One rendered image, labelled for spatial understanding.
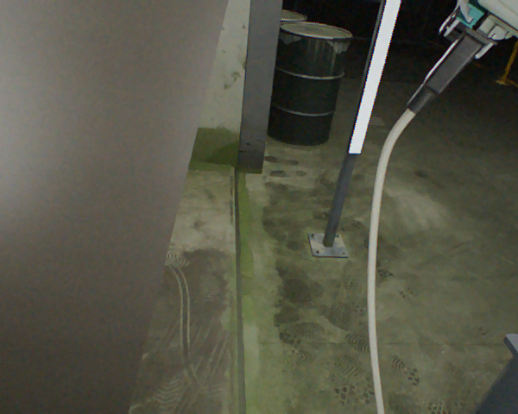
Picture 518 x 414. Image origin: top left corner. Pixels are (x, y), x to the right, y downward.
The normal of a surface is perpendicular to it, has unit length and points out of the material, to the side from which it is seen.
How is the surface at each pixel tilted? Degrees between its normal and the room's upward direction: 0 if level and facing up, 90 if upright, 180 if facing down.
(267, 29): 90
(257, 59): 90
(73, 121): 90
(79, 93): 90
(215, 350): 0
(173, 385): 0
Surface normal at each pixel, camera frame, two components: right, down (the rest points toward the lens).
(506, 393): -0.99, -0.05
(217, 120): 0.07, 0.55
